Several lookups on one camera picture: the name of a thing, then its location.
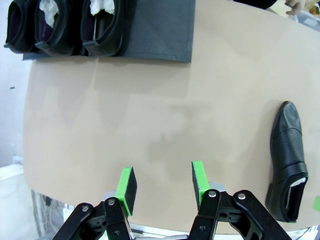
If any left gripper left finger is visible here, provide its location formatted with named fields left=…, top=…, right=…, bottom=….
left=51, top=166, right=138, bottom=240

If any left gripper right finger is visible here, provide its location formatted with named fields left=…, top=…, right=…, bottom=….
left=187, top=160, right=293, bottom=240

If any black leather buckle shoe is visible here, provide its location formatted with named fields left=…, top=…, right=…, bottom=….
left=81, top=0, right=137, bottom=57
left=34, top=0, right=85, bottom=57
left=264, top=100, right=309, bottom=223

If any black buckle shoe dented toe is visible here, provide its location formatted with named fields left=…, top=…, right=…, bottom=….
left=4, top=0, right=38, bottom=55

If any person's left hand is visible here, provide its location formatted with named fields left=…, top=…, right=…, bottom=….
left=284, top=0, right=310, bottom=16

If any white paper shoe stuffing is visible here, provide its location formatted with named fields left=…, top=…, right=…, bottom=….
left=287, top=176, right=308, bottom=198
left=39, top=0, right=60, bottom=28
left=89, top=0, right=116, bottom=16

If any person's torso black jacket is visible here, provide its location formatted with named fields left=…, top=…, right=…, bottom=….
left=226, top=0, right=278, bottom=11

